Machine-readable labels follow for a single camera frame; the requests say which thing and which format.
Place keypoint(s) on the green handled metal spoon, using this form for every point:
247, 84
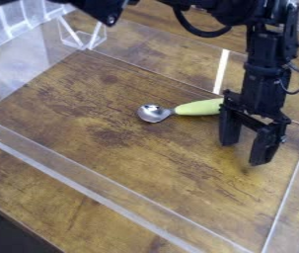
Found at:
154, 113

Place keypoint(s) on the clear acrylic tray enclosure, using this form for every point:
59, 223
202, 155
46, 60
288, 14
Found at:
102, 183

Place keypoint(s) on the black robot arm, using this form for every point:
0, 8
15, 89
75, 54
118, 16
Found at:
270, 22

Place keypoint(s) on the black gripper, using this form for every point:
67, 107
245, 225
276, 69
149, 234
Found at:
255, 108

